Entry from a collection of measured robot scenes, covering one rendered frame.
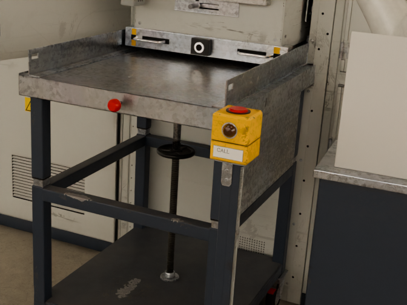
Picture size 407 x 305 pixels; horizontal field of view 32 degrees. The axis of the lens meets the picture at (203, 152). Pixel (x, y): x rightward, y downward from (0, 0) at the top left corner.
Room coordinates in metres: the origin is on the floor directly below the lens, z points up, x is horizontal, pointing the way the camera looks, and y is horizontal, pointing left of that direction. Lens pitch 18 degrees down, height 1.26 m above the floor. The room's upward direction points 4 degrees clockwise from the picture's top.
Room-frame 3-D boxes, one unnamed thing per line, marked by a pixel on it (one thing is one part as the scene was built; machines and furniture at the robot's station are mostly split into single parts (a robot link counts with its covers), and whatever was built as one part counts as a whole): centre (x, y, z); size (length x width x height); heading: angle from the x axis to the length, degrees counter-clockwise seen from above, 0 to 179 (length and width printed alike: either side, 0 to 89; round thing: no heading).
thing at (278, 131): (1.99, 0.08, 0.46); 0.64 x 0.58 x 0.66; 157
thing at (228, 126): (1.31, -0.05, 0.87); 0.03 x 0.01 x 0.03; 67
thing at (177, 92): (1.99, 0.08, 0.82); 0.68 x 0.62 x 0.06; 157
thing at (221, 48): (2.15, 0.01, 0.89); 0.54 x 0.05 x 0.06; 67
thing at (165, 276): (1.99, 0.08, 0.18); 0.06 x 0.06 x 0.02
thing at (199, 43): (2.11, 0.03, 0.90); 0.06 x 0.03 x 0.05; 67
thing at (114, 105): (1.66, 0.22, 0.82); 0.04 x 0.03 x 0.03; 157
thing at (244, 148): (1.36, -0.06, 0.85); 0.08 x 0.08 x 0.10; 67
